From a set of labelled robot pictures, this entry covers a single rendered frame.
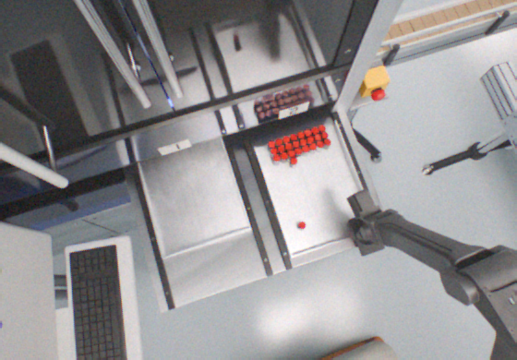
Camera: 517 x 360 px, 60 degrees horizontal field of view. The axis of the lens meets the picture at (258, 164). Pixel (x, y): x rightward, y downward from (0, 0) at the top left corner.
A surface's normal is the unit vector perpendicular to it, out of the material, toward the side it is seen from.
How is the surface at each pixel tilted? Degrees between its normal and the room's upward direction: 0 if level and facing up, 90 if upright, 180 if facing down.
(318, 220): 0
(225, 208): 0
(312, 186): 0
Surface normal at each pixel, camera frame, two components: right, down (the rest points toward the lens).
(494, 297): -0.07, -0.46
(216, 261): 0.00, -0.25
